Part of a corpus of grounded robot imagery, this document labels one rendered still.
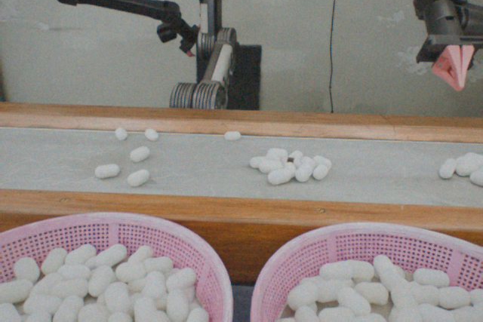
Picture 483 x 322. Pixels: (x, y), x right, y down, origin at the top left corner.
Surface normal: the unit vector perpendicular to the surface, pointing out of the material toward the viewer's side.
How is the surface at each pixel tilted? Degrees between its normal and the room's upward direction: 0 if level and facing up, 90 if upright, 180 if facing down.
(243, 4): 90
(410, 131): 45
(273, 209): 0
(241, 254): 90
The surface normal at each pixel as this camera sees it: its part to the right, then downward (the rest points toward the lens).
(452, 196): 0.03, -0.94
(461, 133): -0.01, -0.42
